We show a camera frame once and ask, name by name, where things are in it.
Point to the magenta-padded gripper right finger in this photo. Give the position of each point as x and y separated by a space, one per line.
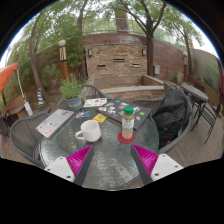
147 160

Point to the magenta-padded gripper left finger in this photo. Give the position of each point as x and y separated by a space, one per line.
79 160

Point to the green-capped coffee drink bottle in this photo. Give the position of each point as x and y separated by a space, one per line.
128 125

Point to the white ceramic mug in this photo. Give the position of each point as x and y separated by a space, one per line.
90 130

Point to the flat round red coaster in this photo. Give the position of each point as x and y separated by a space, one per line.
120 139

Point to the silver laptop with stickers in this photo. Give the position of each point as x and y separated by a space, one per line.
55 122

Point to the colourful sticker card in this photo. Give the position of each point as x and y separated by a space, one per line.
82 114

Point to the yellow sticker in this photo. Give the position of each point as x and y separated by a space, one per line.
99 118

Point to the black backpack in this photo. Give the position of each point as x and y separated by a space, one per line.
171 116

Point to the green plant in teal pot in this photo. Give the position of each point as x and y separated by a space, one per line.
71 90

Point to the blue yellow striped cone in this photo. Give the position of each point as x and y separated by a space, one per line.
40 98

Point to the black metal patio chair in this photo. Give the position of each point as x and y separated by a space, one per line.
208 116

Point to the round dark patio table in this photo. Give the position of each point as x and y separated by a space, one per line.
195 91

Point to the wooden bench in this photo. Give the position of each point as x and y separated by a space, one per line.
16 105

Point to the dark-trunk tree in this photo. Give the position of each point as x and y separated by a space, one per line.
150 56

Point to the closed dark red umbrella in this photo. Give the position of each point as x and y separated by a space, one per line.
221 80

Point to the leaning pale-trunk tree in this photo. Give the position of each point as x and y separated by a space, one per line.
33 60

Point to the orange patio umbrella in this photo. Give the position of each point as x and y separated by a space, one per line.
6 75

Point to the grey wall utility box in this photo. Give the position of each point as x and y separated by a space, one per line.
156 69

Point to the wooden globe-topped lamp post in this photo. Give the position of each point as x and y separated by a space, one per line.
63 65
185 68

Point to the black wall lantern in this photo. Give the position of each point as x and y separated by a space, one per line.
90 52
144 52

